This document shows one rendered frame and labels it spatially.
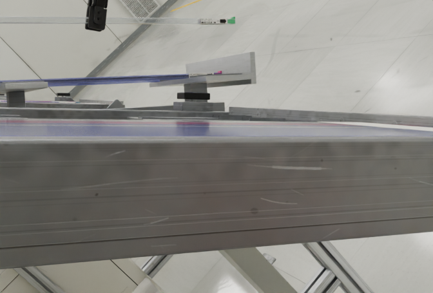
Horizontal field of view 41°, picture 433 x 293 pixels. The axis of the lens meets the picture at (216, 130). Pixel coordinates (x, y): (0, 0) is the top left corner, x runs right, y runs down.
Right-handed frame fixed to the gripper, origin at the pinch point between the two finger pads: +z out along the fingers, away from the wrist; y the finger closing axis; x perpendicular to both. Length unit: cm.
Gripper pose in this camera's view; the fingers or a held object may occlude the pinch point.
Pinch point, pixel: (95, 18)
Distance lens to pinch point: 114.5
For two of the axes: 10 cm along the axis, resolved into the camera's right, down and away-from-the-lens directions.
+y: 4.3, 0.3, -9.0
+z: -1.0, 9.9, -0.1
